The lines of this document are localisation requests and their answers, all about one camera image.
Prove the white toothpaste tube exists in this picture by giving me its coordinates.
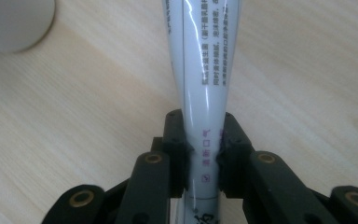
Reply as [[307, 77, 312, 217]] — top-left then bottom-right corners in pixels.
[[161, 0, 243, 224]]

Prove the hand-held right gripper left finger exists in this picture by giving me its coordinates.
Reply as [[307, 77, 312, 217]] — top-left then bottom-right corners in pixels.
[[115, 108, 195, 224]]

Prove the white cup with handle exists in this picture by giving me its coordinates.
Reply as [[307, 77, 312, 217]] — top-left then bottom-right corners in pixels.
[[0, 0, 57, 53]]

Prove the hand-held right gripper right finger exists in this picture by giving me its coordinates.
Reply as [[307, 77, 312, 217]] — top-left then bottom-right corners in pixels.
[[215, 111, 339, 224]]

